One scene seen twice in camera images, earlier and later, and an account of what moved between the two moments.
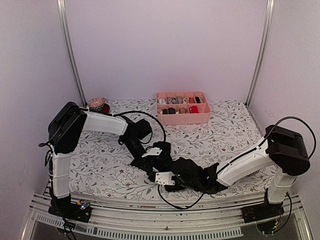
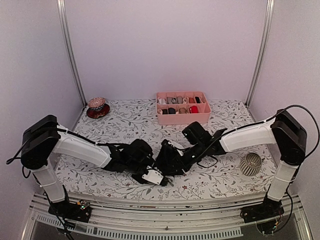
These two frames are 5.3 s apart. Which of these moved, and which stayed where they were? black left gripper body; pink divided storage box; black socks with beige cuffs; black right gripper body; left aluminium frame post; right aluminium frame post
Moved: black left gripper body; black right gripper body
Stayed: left aluminium frame post; pink divided storage box; black socks with beige cuffs; right aluminium frame post
